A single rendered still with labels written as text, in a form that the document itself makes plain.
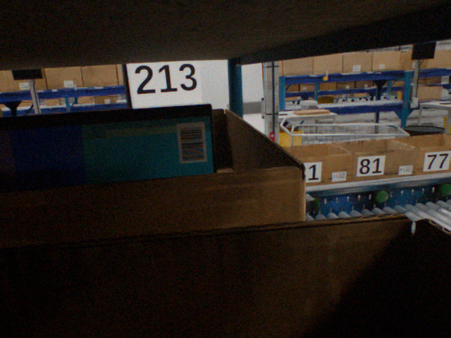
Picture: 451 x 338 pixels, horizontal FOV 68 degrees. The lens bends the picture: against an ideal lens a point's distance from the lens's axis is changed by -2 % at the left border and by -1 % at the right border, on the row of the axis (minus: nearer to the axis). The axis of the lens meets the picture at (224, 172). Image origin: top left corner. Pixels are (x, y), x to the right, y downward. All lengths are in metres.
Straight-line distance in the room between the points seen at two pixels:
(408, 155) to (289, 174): 1.90
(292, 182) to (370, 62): 6.97
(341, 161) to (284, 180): 1.69
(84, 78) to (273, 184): 6.14
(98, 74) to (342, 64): 4.39
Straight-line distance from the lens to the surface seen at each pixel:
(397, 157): 2.08
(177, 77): 1.07
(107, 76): 6.26
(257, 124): 1.20
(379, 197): 2.00
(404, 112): 7.21
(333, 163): 1.89
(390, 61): 7.42
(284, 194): 0.23
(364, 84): 11.96
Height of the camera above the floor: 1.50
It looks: 17 degrees down
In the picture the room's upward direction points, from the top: 3 degrees counter-clockwise
